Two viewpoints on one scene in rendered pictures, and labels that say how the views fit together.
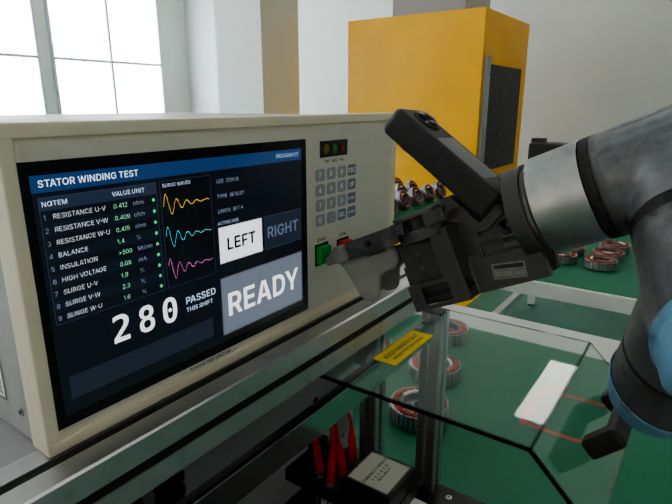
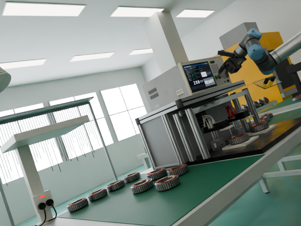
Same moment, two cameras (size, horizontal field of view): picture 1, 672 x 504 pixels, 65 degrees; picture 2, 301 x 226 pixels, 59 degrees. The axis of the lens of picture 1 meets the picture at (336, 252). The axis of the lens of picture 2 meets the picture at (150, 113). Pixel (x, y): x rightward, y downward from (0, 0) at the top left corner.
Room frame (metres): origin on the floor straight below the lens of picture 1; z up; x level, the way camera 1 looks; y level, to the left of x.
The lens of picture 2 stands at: (-1.25, 0.07, 1.02)
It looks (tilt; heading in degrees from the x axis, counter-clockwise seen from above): 3 degrees up; 14
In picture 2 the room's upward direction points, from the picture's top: 20 degrees counter-clockwise
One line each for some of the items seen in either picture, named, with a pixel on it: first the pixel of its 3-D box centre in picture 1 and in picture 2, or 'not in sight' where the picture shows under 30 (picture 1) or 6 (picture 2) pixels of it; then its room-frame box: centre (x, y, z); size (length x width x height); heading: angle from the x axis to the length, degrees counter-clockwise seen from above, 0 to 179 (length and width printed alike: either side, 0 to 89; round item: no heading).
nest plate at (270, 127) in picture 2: not in sight; (260, 130); (0.48, -0.11, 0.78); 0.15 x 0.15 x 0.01; 55
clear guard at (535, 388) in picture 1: (460, 381); (247, 89); (0.53, -0.14, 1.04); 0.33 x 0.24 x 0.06; 55
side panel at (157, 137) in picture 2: not in sight; (160, 144); (0.34, 0.47, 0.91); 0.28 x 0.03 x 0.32; 55
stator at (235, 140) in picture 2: not in sight; (238, 138); (0.28, 0.03, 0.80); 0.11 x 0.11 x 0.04
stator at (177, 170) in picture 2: not in sight; (177, 170); (0.10, 0.37, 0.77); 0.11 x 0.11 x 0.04
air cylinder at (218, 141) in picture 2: not in sight; (218, 143); (0.36, 0.15, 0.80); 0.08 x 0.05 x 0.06; 145
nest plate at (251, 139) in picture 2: not in sight; (240, 142); (0.28, 0.03, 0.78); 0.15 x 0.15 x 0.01; 55
